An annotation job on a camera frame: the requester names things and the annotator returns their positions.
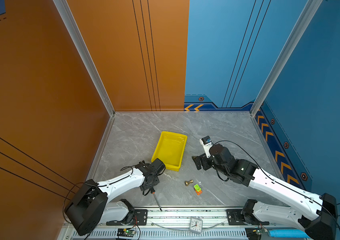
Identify yellow plastic bin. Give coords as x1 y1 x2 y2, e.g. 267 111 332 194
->
151 131 188 172

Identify white desk clock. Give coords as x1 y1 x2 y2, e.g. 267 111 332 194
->
189 218 203 234

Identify blue foam tube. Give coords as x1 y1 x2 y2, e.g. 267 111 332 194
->
268 229 309 239

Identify brass fitting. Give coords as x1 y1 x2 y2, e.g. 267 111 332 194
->
185 180 194 186

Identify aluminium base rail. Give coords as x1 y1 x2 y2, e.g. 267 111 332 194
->
58 206 308 240

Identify green circuit board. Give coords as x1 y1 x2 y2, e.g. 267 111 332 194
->
116 229 137 240

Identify small yellow orange toy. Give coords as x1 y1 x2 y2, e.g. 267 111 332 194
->
194 184 203 196

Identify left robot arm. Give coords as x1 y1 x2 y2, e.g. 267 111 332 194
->
63 159 166 236

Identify black orange screwdriver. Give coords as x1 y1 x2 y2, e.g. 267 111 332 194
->
150 187 162 211

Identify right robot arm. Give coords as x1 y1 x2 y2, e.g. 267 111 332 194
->
192 137 340 240

